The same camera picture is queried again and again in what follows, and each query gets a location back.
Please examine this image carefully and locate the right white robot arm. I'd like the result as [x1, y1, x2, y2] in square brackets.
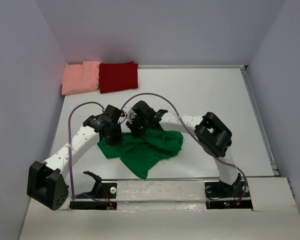
[124, 100, 242, 196]

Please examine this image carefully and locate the folded red t shirt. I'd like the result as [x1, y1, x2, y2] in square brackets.
[98, 61, 139, 94]

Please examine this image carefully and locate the folded pink t shirt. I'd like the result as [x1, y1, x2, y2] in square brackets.
[61, 61, 101, 96]

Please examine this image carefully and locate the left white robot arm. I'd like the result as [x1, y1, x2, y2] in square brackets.
[26, 105, 123, 211]

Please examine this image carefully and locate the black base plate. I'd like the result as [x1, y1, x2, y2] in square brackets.
[204, 181, 253, 210]
[69, 181, 118, 211]

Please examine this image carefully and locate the green t shirt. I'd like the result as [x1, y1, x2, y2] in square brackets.
[97, 129, 184, 179]

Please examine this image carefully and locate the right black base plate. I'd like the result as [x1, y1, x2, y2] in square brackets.
[204, 181, 253, 210]

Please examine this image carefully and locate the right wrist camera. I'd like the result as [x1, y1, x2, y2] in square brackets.
[123, 106, 137, 124]

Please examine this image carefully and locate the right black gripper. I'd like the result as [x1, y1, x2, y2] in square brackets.
[126, 114, 149, 138]

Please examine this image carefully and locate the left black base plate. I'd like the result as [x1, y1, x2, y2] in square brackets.
[69, 181, 118, 211]

